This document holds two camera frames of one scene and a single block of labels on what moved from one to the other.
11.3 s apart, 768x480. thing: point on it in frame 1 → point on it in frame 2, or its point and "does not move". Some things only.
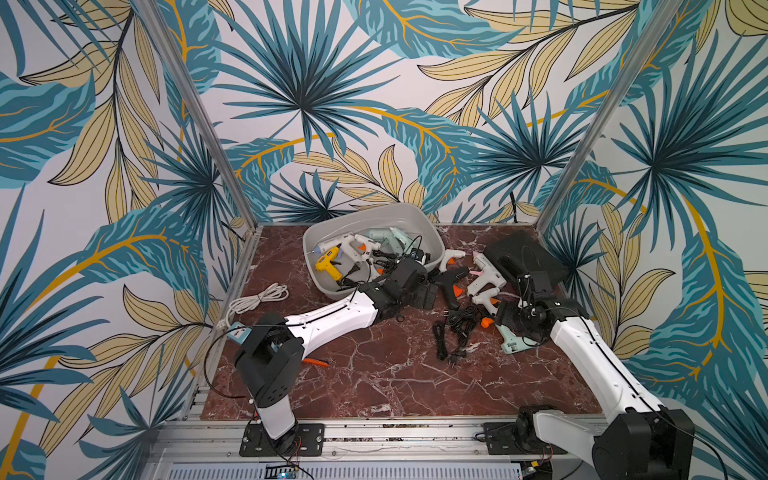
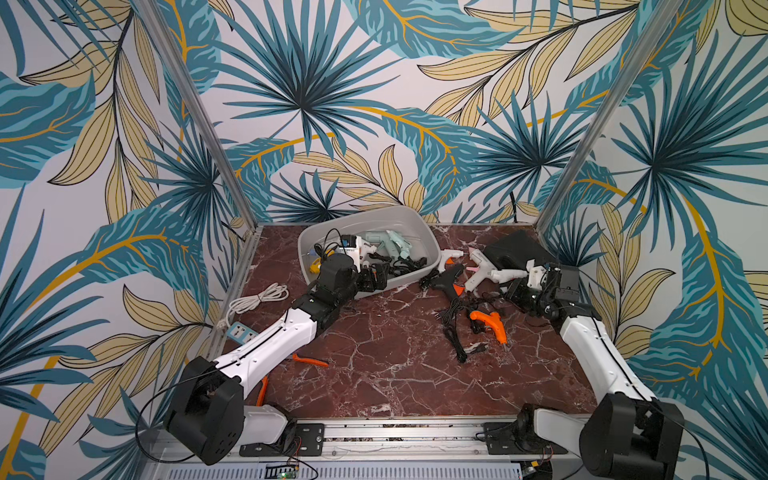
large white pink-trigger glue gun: x=488 y=275 does not move
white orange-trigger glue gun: x=484 y=298 → x=501 y=275
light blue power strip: x=241 y=333 does not move
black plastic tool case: x=523 y=252 does not move
